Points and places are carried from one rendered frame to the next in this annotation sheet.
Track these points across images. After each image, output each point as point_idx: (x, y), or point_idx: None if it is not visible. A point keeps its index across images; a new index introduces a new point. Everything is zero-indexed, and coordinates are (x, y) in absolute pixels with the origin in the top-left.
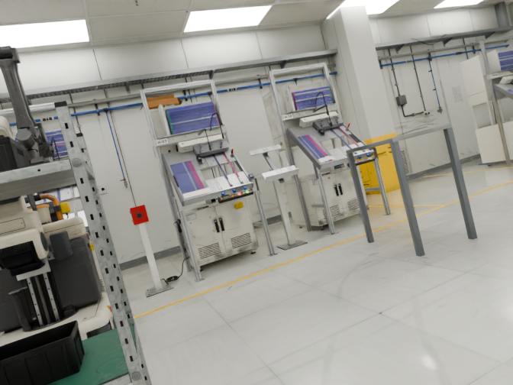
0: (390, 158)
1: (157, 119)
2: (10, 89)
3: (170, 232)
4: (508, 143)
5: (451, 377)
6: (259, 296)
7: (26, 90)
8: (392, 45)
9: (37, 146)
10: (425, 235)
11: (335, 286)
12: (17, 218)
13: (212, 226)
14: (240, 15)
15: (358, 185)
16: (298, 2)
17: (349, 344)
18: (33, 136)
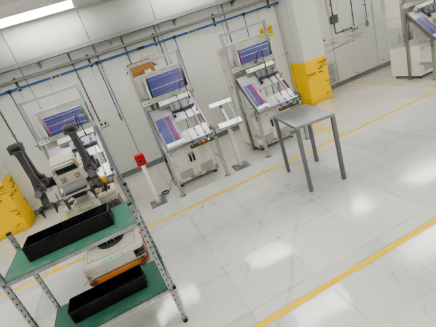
0: (319, 76)
1: (141, 84)
2: (77, 147)
3: (156, 147)
4: (411, 63)
5: (294, 279)
6: (219, 217)
7: (36, 58)
8: None
9: (96, 174)
10: (320, 170)
11: (260, 213)
12: (89, 202)
13: (187, 158)
14: None
15: (280, 138)
16: None
17: (259, 257)
18: (93, 169)
